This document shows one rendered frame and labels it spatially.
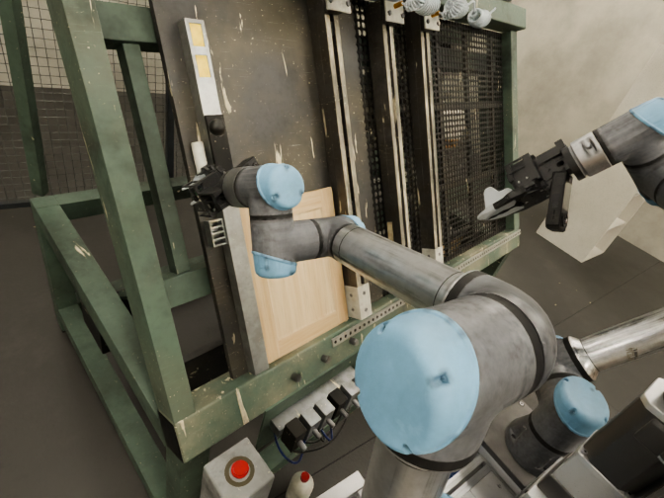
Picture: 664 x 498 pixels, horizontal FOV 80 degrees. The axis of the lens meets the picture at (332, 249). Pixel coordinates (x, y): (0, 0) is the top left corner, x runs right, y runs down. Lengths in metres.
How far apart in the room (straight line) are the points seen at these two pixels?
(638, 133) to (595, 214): 4.09
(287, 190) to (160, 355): 0.57
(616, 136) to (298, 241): 0.58
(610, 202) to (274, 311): 4.12
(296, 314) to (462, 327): 0.96
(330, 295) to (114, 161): 0.79
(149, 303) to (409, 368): 0.76
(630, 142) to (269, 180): 0.62
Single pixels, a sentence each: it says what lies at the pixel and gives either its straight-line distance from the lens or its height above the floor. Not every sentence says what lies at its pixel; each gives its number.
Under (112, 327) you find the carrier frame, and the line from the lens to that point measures 1.50.
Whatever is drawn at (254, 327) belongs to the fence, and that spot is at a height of 1.02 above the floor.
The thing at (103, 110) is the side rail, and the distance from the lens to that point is 0.98.
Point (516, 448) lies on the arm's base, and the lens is 1.19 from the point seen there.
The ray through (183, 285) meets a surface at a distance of 1.13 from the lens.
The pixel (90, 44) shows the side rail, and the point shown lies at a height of 1.66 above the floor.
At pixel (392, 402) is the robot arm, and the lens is 0.38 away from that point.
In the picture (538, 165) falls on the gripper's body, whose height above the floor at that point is 1.68.
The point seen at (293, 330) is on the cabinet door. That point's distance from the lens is 1.30.
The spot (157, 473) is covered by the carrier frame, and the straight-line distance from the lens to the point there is 1.89.
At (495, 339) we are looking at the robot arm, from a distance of 0.39.
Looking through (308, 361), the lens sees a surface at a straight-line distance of 1.33.
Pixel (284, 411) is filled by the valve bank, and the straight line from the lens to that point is 1.37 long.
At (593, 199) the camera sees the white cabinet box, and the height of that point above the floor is 0.64.
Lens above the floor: 1.90
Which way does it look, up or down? 35 degrees down
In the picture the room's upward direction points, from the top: 17 degrees clockwise
